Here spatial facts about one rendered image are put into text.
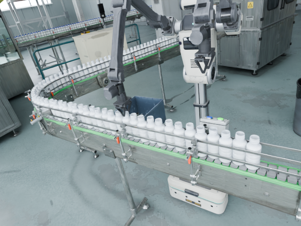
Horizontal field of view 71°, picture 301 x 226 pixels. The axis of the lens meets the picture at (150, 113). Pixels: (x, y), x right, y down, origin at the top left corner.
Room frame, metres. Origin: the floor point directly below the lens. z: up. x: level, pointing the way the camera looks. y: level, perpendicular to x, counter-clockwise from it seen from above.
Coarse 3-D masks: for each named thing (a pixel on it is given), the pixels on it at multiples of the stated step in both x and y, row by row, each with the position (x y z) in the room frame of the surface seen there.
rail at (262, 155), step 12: (48, 108) 1.57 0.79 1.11; (108, 120) 1.17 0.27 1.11; (156, 132) 0.96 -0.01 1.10; (168, 144) 0.92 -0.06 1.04; (216, 144) 0.76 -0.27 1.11; (264, 144) 0.70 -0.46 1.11; (216, 156) 0.76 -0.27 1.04; (264, 156) 0.70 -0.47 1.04; (276, 156) 0.61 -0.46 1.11; (264, 168) 0.63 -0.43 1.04
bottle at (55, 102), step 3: (54, 102) 1.54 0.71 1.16; (57, 102) 1.55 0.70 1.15; (54, 105) 1.54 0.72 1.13; (57, 105) 1.54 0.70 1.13; (54, 108) 1.53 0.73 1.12; (57, 108) 1.53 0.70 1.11; (57, 111) 1.52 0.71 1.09; (57, 114) 1.52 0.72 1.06; (60, 114) 1.53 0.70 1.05; (57, 117) 1.53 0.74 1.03; (60, 120) 1.53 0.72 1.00
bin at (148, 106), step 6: (138, 96) 1.82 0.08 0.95; (132, 102) 1.80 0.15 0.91; (138, 102) 1.83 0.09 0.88; (144, 102) 1.79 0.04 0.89; (150, 102) 1.75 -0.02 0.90; (156, 102) 1.71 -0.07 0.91; (162, 102) 1.65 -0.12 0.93; (132, 108) 1.79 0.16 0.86; (138, 108) 1.84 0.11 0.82; (144, 108) 1.80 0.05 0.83; (150, 108) 1.75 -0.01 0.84; (156, 108) 1.57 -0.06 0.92; (162, 108) 1.64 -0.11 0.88; (144, 114) 1.81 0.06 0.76; (150, 114) 1.49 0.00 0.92; (156, 114) 1.56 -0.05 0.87; (162, 114) 1.63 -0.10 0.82; (162, 120) 1.62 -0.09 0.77
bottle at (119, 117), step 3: (117, 111) 1.18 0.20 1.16; (117, 114) 1.15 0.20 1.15; (120, 114) 1.16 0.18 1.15; (117, 117) 1.15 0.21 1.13; (120, 117) 1.15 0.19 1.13; (123, 117) 1.16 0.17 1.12; (117, 120) 1.14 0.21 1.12; (120, 120) 1.14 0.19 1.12; (117, 126) 1.15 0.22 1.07; (120, 129) 1.14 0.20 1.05
